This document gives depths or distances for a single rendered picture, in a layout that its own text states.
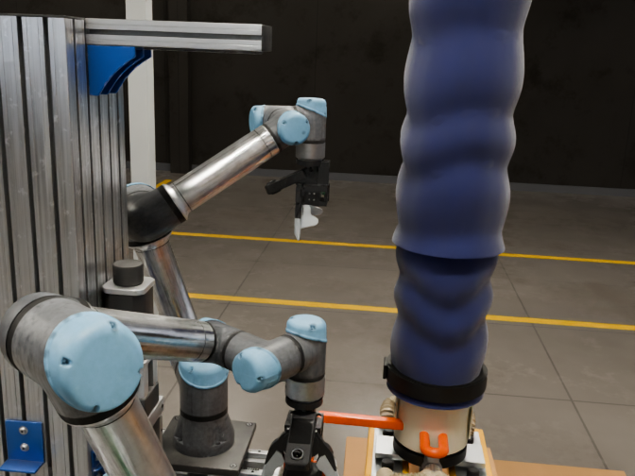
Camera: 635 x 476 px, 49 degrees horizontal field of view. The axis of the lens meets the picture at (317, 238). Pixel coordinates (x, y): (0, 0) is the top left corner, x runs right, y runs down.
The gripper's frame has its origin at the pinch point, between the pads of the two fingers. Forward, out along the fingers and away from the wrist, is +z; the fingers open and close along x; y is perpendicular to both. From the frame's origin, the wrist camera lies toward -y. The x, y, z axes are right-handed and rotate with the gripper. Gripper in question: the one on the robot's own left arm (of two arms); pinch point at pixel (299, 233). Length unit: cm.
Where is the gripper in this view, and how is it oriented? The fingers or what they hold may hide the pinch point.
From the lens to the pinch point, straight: 184.1
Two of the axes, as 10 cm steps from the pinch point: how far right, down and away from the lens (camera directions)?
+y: 9.9, 0.6, -0.9
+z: -0.4, 9.7, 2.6
